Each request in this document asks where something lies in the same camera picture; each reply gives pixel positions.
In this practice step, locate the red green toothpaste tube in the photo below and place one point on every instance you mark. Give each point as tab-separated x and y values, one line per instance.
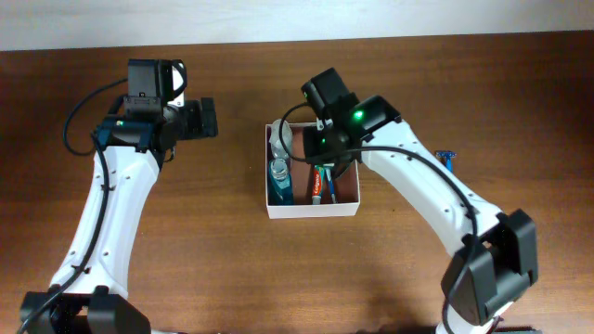
317	188

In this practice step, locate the blue white toothbrush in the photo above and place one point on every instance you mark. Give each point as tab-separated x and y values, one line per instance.
330	183

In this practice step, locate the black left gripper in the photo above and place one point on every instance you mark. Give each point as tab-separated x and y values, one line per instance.
197	126

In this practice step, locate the blue disposable razor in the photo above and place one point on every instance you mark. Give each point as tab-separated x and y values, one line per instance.
446	158

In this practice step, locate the clear bottle purple liquid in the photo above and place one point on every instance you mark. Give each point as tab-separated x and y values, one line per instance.
280	140

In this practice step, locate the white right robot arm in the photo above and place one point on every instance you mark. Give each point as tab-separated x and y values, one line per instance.
493	253

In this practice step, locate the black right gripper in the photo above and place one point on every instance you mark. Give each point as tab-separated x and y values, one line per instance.
310	137

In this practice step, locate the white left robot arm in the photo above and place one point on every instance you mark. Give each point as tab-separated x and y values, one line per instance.
88	293

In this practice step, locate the white cardboard box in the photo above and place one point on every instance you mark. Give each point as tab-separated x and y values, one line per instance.
347	191

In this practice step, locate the teal mouthwash bottle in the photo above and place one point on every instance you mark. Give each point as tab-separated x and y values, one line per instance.
280	181

